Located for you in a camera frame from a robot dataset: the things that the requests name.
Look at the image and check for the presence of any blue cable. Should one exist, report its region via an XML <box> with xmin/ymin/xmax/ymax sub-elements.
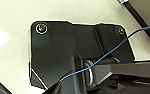
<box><xmin>57</xmin><ymin>28</ymin><xmax>150</xmax><ymax>84</ymax></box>

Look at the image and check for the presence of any dark baseboard strip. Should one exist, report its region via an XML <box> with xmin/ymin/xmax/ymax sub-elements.
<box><xmin>117</xmin><ymin>0</ymin><xmax>150</xmax><ymax>34</ymax></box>

